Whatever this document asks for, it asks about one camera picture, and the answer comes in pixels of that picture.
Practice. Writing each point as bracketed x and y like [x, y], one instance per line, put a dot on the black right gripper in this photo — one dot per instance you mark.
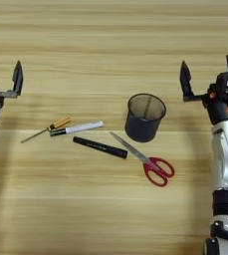
[221, 108]

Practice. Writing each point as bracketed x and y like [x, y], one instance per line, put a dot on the black mesh pen cup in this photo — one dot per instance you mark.
[142, 129]

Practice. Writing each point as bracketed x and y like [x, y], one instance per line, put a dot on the black pen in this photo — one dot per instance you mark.
[100, 147]

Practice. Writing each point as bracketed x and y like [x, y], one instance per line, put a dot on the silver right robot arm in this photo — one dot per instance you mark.
[226, 156]

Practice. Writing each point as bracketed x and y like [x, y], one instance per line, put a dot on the white marker with black cap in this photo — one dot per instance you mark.
[84, 127]

